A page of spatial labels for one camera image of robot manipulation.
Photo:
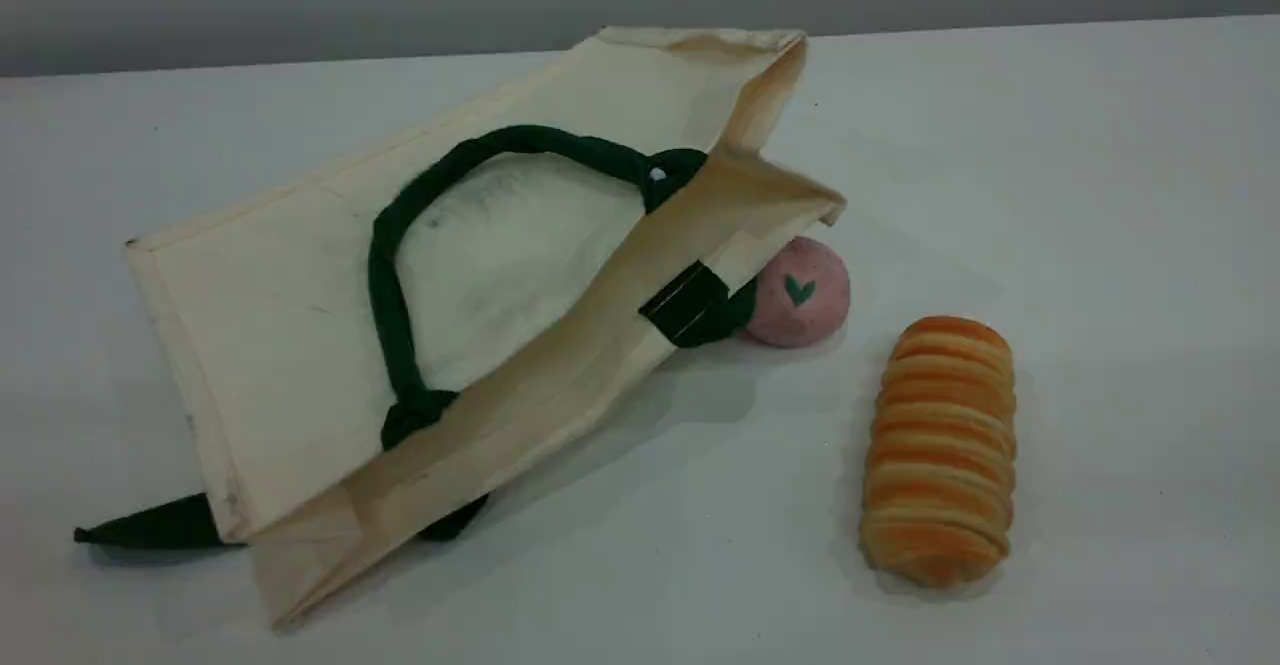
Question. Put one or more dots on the striped golden bread roll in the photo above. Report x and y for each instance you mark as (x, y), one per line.
(940, 455)

